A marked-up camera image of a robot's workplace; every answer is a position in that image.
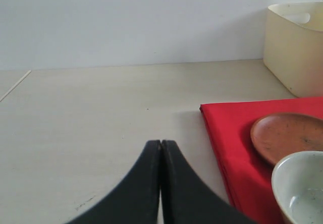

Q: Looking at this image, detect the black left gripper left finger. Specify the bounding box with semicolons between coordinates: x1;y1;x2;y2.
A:
69;140;161;224

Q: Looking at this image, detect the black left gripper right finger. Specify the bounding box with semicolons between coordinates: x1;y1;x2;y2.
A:
160;140;255;224

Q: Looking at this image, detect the red scalloped table cloth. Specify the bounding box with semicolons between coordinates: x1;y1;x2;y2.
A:
200;97;322;223

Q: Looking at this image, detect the brown wooden plate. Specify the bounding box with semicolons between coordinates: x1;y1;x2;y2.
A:
250;113;322;165

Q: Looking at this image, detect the white ceramic bowl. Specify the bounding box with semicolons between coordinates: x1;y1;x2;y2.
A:
271;151;322;223

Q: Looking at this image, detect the cream plastic bin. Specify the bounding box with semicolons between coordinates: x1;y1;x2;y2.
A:
263;2;322;97

